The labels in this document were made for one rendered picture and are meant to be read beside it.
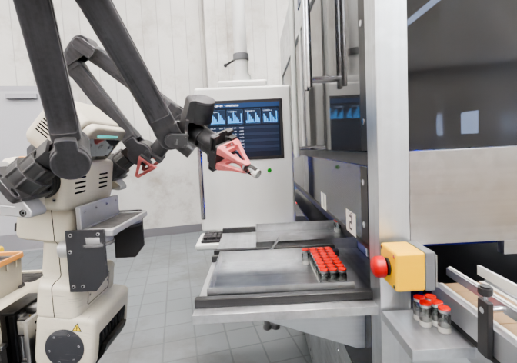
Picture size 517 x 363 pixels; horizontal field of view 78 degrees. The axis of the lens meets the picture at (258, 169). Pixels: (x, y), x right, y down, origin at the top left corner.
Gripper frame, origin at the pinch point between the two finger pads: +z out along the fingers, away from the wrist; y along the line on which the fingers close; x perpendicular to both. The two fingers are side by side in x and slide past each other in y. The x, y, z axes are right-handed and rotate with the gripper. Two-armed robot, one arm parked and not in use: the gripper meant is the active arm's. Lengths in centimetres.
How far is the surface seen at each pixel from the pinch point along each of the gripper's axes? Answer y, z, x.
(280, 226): 52, -6, -37
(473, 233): -1, 46, -21
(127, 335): 187, -73, 7
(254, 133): 40, -50, -66
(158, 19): 81, -382, -236
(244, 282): 29.1, 10.2, 6.2
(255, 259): 36.8, 4.2, -6.3
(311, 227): 51, 4, -45
